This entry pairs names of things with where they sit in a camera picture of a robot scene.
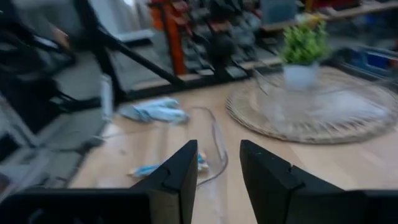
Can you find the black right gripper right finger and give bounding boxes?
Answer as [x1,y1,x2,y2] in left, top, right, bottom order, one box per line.
[239,139,349,224]

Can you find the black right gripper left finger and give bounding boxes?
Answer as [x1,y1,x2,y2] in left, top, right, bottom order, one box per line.
[130,139,199,224]

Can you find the black aluminium table frame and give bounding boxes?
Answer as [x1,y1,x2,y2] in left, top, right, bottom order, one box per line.
[73,0,282,105]

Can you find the clear plastic bin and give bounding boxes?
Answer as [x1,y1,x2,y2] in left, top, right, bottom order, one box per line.
[104,106,230,187]
[254,67,392,134]

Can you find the orange parts bin shelf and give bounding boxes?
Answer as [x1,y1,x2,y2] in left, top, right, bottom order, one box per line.
[149,0,268,75]

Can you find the silver aluminium bracket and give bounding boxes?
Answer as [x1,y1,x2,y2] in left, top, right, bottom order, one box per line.
[99,73,114,121]

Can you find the long wooden desk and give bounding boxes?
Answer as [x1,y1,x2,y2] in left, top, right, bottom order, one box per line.
[261,0,398,32]

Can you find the round woven wicker placemat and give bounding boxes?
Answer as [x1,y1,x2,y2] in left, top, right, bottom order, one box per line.
[226,66,398,145]

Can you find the green plant in white pot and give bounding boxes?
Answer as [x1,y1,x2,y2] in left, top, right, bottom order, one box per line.
[279,20,331,91]

